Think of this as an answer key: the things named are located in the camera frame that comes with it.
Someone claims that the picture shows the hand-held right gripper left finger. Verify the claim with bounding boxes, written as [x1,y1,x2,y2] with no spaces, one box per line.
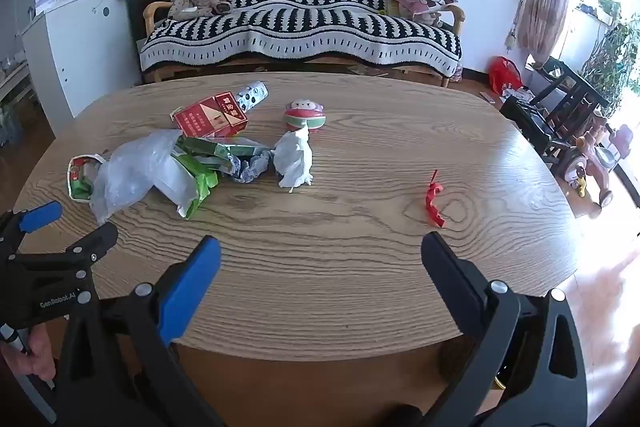
[52,235,222,427]

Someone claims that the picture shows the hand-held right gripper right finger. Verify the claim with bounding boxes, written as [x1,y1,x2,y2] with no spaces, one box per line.
[421,231,588,427]

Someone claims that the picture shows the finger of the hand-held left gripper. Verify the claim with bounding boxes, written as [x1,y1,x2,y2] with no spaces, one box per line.
[7,222,120,279]
[0,201,64,258]

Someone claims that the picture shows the small red green packet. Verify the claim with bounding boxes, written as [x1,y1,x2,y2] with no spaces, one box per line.
[67,154,107,202]

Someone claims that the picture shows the clear plastic bag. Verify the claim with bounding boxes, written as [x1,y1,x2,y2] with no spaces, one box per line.
[90,129,193,225]

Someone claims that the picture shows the red plastic strip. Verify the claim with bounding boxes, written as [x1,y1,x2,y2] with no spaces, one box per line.
[423,168,446,229]

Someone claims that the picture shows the green snack bag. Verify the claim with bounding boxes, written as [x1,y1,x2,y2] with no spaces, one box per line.
[172,147,221,220]

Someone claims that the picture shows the foil wrapper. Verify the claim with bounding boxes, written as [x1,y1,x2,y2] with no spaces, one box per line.
[231,154,273,184]

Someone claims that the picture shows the green paper carton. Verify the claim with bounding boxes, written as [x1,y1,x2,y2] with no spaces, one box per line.
[177,136,275,168]

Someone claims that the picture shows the white tissue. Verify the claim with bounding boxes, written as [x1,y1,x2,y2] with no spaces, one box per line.
[272,127,316,194]

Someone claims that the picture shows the red cigarette carton box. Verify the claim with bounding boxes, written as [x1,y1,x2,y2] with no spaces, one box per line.
[170,93,250,138]

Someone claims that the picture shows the silver-blue foil packet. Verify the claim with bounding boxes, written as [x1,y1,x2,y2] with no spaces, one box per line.
[234,80,269,112]

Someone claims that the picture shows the person's left hand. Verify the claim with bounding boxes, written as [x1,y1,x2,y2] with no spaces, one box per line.
[0,324,57,382]

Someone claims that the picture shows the white cabinet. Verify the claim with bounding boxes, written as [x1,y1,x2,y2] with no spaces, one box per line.
[20,0,143,122]

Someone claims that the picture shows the pink ride-on toy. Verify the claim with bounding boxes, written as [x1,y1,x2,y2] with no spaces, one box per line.
[557,117,636,221]

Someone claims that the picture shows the black chair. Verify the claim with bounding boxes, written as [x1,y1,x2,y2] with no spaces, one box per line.
[500,57,612,160]

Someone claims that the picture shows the watermelon plush toy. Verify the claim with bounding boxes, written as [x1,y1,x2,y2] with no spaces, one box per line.
[283,98,328,132]

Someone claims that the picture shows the red plastic bag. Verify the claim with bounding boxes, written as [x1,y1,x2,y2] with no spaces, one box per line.
[487,56,524,96]

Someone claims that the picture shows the wooden sofa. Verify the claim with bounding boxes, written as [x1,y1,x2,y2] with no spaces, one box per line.
[140,0,466,88]

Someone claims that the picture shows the pink printed cushion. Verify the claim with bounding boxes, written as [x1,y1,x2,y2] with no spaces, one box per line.
[389,0,459,26]

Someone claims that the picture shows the green potted plants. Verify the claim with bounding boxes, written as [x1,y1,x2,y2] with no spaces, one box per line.
[579,0,640,108]

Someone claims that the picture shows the sofa with striped blanket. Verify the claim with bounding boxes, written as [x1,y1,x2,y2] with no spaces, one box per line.
[139,0,463,80]

